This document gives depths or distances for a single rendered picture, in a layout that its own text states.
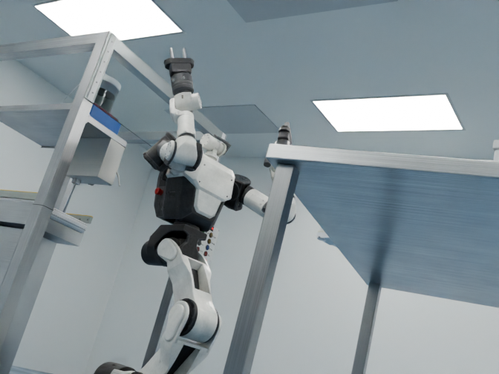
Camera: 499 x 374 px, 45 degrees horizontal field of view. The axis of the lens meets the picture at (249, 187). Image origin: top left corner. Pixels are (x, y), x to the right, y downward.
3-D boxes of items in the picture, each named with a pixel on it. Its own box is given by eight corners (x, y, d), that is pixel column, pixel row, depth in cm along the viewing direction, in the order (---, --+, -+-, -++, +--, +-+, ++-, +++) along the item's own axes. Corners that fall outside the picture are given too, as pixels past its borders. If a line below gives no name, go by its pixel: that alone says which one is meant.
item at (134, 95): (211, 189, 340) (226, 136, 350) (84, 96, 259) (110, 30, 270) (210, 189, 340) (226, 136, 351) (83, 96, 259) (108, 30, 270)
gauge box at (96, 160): (112, 185, 285) (125, 148, 291) (97, 176, 276) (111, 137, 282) (80, 183, 296) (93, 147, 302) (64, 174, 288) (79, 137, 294)
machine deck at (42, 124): (125, 149, 290) (127, 142, 292) (68, 110, 261) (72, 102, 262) (41, 148, 324) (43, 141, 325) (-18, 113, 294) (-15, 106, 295)
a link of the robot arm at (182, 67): (162, 67, 252) (165, 92, 248) (165, 54, 243) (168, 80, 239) (191, 67, 256) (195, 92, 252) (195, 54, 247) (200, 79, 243)
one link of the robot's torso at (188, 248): (135, 260, 265) (147, 222, 270) (158, 269, 273) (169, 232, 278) (173, 263, 245) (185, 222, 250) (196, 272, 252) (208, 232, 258)
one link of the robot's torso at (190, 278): (168, 341, 223) (150, 249, 256) (203, 352, 234) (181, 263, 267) (195, 318, 218) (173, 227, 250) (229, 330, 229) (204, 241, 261)
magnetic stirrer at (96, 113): (119, 139, 291) (124, 122, 293) (88, 117, 274) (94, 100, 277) (90, 139, 301) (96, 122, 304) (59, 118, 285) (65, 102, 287)
